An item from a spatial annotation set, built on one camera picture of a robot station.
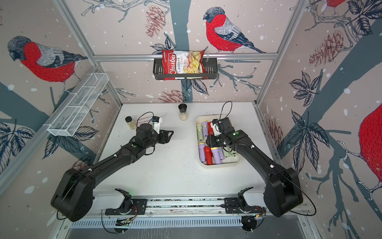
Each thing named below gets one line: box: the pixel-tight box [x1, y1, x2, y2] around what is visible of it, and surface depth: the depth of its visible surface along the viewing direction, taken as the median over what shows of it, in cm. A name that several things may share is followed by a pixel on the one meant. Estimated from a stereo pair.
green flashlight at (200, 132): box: [195, 123, 204, 142], surface depth 102 cm
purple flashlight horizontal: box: [210, 146, 225, 165], surface depth 88 cm
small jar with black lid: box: [124, 116, 137, 131], surface depth 102 cm
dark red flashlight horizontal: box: [203, 146, 214, 166], surface depth 89 cm
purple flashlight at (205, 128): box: [201, 119, 208, 137], surface depth 103 cm
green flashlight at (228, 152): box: [222, 145, 238, 158], surface depth 73 cm
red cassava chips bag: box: [162, 49, 208, 81], surface depth 89 cm
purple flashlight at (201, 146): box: [198, 142, 206, 163], surface depth 91 cm
